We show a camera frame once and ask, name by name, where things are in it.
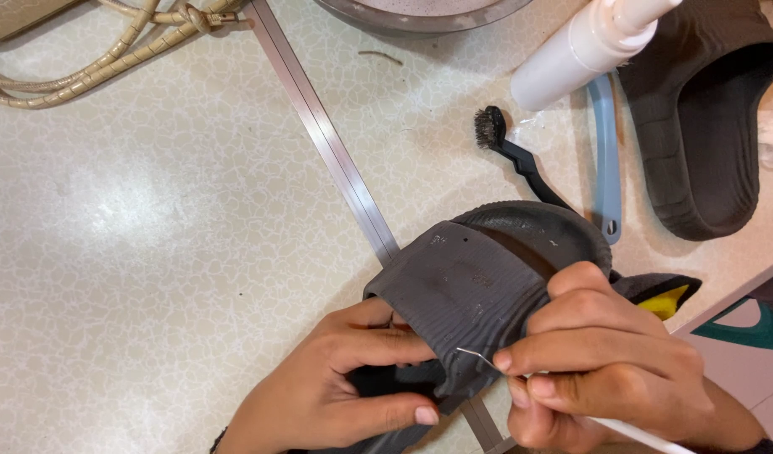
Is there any white-handled hooked awl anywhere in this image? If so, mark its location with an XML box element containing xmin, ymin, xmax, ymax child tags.
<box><xmin>456</xmin><ymin>347</ymin><xmax>699</xmax><ymax>454</ymax></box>

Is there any small black bristle brush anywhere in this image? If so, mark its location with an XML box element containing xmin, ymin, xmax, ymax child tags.
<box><xmin>474</xmin><ymin>105</ymin><xmax>576</xmax><ymax>213</ymax></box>

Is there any clear plastic scrap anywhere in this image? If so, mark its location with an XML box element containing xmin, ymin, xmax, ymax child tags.
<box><xmin>756</xmin><ymin>116</ymin><xmax>773</xmax><ymax>170</ymax></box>

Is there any blue brush handle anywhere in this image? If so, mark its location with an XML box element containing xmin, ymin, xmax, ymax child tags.
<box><xmin>586</xmin><ymin>72</ymin><xmax>623</xmax><ymax>245</ymax></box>

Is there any person's left hand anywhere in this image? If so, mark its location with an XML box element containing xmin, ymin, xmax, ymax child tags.
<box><xmin>219</xmin><ymin>295</ymin><xmax>441</xmax><ymax>454</ymax></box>

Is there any small brown twig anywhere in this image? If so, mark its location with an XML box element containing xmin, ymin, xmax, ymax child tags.
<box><xmin>359</xmin><ymin>50</ymin><xmax>405</xmax><ymax>67</ymax></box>

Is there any metal bowl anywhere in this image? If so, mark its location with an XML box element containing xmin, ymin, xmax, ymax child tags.
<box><xmin>312</xmin><ymin>0</ymin><xmax>536</xmax><ymax>36</ymax></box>

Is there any beige handbag with straps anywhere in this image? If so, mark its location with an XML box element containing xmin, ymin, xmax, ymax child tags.
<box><xmin>0</xmin><ymin>0</ymin><xmax>243</xmax><ymax>111</ymax></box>

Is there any dark grey slide sandal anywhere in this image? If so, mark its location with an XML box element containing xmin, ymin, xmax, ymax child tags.
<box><xmin>311</xmin><ymin>201</ymin><xmax>614</xmax><ymax>454</ymax></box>
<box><xmin>616</xmin><ymin>0</ymin><xmax>773</xmax><ymax>242</ymax></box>

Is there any pink teal patterned mat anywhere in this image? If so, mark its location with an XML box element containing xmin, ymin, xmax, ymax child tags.
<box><xmin>675</xmin><ymin>265</ymin><xmax>773</xmax><ymax>442</ymax></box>

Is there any white spray bottle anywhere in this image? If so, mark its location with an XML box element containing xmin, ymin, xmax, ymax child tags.
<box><xmin>510</xmin><ymin>0</ymin><xmax>683</xmax><ymax>113</ymax></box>

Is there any black and yellow cloth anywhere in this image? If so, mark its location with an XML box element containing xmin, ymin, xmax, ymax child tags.
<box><xmin>609</xmin><ymin>270</ymin><xmax>703</xmax><ymax>322</ymax></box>

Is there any metal table strip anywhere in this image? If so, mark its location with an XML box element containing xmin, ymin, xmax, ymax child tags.
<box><xmin>243</xmin><ymin>0</ymin><xmax>520</xmax><ymax>454</ymax></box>

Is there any person's right hand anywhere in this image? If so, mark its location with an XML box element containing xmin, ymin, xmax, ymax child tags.
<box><xmin>493</xmin><ymin>261</ymin><xmax>716</xmax><ymax>454</ymax></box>

